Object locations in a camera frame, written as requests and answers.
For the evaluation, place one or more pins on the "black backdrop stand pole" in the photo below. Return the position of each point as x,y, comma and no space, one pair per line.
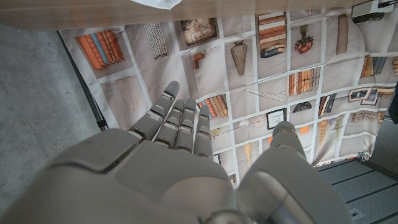
87,90

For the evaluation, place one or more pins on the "white tissue cloth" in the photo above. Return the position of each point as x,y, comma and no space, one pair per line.
158,3

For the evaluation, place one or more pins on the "printed bookshelf backdrop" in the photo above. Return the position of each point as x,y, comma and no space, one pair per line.
270,84

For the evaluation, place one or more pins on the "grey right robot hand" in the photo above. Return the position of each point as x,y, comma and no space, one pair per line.
155,180

